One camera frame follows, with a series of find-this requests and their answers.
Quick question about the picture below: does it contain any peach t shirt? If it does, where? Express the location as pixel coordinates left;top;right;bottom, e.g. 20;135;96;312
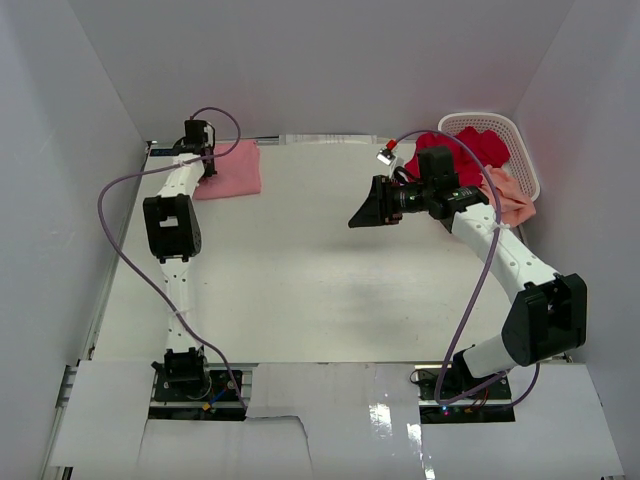
486;166;536;228

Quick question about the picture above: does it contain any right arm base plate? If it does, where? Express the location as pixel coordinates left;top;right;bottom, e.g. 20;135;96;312
412;364;516;424

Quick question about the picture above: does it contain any white plastic basket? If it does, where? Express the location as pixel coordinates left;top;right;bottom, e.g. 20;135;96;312
438;112;540;202

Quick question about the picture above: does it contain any pink t shirt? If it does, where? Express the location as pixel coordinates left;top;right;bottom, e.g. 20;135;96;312
193;140;262;200

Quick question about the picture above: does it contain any red t shirt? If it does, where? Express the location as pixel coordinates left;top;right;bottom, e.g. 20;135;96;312
405;127;513;192

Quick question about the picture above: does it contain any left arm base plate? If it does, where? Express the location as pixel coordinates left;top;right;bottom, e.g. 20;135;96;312
148;362;246;422

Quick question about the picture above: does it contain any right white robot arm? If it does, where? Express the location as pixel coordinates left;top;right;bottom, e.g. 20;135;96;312
348;144;587;405

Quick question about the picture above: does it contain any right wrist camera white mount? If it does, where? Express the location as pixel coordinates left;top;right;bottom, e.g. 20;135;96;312
376;139;404;175

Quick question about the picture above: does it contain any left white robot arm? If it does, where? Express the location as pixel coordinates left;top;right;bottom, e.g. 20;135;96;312
143;118;215;400

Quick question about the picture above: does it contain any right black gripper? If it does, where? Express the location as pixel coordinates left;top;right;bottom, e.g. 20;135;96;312
348;175;433;228

